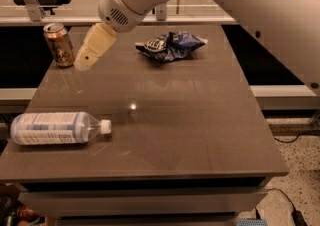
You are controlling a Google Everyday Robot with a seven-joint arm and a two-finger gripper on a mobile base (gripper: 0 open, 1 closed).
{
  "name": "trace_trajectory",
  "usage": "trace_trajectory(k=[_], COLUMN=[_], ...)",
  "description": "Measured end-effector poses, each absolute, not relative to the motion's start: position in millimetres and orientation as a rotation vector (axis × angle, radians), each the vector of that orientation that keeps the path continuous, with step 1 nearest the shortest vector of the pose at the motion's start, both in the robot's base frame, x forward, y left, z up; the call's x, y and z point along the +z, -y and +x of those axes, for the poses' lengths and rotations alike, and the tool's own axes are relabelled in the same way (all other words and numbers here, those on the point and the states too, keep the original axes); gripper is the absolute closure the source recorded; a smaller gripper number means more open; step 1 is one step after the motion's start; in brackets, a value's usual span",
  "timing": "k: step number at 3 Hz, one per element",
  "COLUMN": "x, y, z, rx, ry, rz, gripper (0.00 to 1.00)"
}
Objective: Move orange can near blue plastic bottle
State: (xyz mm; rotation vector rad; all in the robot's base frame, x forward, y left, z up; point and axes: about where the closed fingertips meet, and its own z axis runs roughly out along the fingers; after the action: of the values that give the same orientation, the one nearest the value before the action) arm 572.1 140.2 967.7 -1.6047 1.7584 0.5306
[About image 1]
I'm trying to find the clear plastic water bottle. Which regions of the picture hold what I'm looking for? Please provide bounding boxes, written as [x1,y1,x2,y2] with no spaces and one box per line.
[10,112,112,145]

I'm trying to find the orange soda can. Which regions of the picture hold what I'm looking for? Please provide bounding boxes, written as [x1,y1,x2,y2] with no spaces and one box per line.
[43,23,75,67]

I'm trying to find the black floor cable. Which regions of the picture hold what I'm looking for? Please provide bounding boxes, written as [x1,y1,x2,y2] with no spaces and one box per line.
[272,130,320,144]

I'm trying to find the blue chip bag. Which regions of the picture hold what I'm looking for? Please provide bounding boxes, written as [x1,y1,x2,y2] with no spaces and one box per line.
[135,31,208,63]

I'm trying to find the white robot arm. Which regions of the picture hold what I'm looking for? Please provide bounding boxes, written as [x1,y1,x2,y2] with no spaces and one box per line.
[75,0,320,95]

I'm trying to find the grey table with drawers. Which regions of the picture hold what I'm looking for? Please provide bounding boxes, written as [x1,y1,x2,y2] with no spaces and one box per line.
[0,25,288,226]

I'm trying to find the blue item on floor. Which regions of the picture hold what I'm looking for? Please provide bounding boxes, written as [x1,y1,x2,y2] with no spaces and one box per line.
[236,219,267,226]

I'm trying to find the black power adapter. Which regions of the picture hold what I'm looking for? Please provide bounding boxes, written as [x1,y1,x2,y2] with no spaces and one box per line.
[292,210,308,226]

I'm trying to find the middle metal railing bracket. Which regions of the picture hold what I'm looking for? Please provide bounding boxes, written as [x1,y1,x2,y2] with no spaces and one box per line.
[155,3,167,21]

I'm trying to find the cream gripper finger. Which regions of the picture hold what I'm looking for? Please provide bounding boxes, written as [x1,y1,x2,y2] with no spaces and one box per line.
[74,23,117,71]

